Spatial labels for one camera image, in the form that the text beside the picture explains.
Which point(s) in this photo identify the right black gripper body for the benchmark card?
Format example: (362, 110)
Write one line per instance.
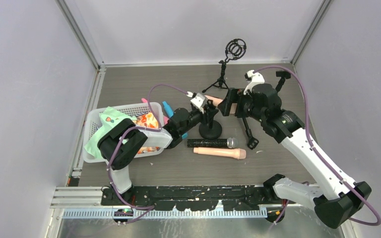
(229, 102)

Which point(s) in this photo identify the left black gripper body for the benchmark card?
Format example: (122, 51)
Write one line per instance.
(205, 111)

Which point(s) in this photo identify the beige microphone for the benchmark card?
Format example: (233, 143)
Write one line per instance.
(217, 101)
(222, 152)

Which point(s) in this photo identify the black round base clip stand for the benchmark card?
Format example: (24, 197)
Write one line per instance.
(210, 128)

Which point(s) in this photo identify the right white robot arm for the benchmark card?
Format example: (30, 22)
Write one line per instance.
(339, 196)

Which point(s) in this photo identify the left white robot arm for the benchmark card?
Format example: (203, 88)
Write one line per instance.
(122, 143)

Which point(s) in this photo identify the fallen black round stand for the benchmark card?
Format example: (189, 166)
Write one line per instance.
(252, 142)

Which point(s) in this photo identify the blue toy microphone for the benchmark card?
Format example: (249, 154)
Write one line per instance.
(169, 112)

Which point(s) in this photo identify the orange patterned cloth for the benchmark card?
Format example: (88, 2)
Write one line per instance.
(147, 120)

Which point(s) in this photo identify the black glitter microphone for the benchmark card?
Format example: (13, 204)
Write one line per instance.
(213, 143)

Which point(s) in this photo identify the beige microphone on table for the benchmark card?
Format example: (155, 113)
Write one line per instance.
(222, 152)

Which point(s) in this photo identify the green patterned cloth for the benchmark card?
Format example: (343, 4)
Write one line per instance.
(108, 118)

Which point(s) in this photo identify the white plastic basket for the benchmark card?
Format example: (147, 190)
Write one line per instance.
(132, 110)

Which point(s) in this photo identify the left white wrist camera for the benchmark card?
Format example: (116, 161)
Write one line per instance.
(197, 101)

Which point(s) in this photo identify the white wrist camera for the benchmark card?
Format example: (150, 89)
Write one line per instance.
(253, 78)
(197, 101)

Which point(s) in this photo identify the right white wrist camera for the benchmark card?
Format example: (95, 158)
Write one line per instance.
(253, 78)

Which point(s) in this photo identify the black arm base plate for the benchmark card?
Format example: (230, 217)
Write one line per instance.
(194, 198)

